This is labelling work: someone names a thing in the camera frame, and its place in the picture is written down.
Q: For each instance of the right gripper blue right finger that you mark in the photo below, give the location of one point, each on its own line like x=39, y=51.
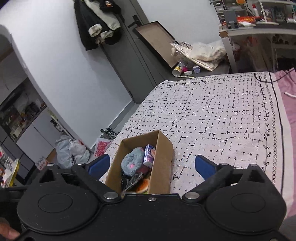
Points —
x=215, y=177

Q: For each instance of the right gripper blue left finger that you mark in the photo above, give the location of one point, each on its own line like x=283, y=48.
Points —
x=89, y=175

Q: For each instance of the blue tissue pack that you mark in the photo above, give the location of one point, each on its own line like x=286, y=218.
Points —
x=149, y=156

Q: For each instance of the black item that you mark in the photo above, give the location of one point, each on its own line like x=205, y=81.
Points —
x=127, y=184

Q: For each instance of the orange round soft toy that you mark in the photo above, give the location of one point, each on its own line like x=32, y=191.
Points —
x=142, y=187

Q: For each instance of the operator hand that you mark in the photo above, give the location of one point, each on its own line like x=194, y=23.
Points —
x=7, y=232

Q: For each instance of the white plastic bags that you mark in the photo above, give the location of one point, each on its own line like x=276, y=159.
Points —
x=71, y=152

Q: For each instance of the red patterned bag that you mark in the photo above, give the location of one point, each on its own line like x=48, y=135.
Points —
x=102, y=144

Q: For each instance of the grey pink plush toy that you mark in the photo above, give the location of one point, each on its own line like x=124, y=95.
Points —
x=132, y=161

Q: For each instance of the brown cardboard box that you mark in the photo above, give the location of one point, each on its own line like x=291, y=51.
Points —
x=142, y=164

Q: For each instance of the white patterned bed blanket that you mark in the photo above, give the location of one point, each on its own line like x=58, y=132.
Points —
x=238, y=119

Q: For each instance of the white cabinet with shelf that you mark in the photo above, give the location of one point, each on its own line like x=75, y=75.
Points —
x=28, y=132

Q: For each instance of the paper cup on floor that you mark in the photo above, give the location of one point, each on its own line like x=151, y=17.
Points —
x=179, y=69

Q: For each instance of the pink bed sheet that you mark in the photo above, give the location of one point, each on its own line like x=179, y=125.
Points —
x=287, y=89

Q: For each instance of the black white hanging jacket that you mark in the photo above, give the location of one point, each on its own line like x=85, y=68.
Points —
x=98, y=22

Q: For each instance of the black framed board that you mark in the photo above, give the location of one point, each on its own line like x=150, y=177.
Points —
x=158, y=40

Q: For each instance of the white desk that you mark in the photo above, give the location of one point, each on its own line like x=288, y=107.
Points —
x=259, y=36

